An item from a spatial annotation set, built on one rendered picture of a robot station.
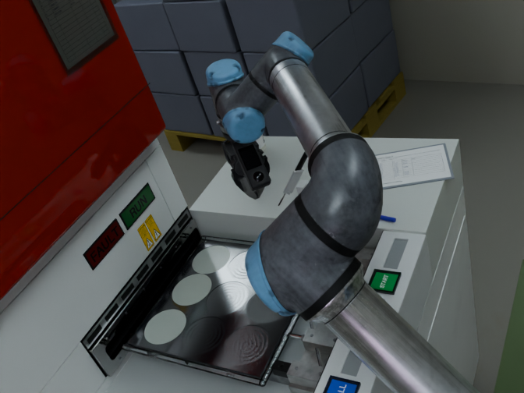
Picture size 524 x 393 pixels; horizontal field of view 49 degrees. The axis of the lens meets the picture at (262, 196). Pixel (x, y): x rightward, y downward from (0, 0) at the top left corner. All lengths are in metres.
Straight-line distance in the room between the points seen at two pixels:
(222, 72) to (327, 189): 0.48
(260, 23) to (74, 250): 1.86
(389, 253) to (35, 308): 0.72
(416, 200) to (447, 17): 2.39
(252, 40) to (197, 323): 1.90
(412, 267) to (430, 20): 2.63
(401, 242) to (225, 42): 2.01
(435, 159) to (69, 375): 0.97
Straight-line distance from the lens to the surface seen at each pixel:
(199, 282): 1.41
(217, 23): 3.05
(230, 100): 1.12
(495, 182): 2.95
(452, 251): 1.55
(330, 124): 0.87
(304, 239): 0.77
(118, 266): 1.37
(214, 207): 1.51
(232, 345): 1.25
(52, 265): 1.24
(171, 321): 1.36
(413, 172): 1.43
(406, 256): 1.23
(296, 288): 0.80
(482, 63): 3.71
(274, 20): 2.82
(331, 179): 0.77
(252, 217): 1.44
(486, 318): 2.36
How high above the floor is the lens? 1.82
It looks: 35 degrees down
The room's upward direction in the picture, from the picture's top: 19 degrees counter-clockwise
